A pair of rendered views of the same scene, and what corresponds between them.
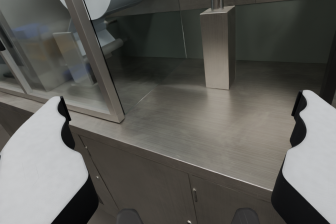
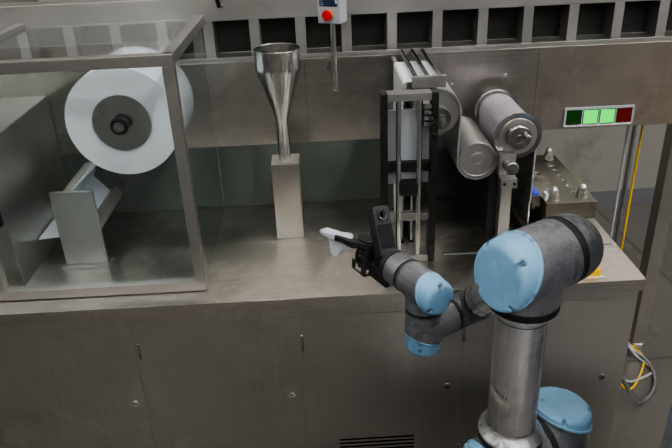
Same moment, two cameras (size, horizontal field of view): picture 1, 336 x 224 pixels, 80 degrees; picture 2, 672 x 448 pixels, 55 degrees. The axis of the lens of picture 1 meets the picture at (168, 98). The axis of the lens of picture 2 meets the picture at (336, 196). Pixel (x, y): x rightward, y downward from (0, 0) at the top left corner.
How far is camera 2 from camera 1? 1.45 m
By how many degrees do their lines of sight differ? 33
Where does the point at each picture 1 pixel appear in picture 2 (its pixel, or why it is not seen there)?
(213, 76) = (285, 225)
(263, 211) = (363, 325)
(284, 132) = not seen: hidden behind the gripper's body
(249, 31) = (305, 170)
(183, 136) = (286, 283)
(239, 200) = (344, 323)
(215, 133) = (312, 274)
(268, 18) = (324, 157)
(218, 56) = (291, 203)
